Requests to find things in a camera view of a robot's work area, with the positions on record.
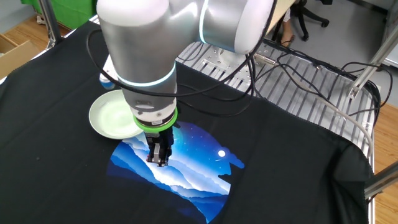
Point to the pale green plate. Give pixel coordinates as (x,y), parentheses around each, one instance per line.
(109,116)

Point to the green cloth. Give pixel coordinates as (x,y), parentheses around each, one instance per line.
(71,11)

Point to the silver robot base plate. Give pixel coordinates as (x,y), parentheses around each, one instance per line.
(217,60)

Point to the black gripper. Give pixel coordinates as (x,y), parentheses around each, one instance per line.
(160,138)

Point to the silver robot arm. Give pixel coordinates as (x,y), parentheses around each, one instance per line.
(140,40)

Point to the beige desk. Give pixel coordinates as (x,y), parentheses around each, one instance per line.
(284,9)

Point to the person's leg with sandal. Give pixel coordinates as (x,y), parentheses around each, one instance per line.
(287,34)

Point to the brown cardboard box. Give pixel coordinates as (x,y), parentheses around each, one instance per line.
(15,56)

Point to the aluminium frame post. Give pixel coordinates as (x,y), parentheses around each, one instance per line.
(51,21)
(370,65)
(382,180)

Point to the black t-shirt with blue print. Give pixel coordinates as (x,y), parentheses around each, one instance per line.
(295,171)

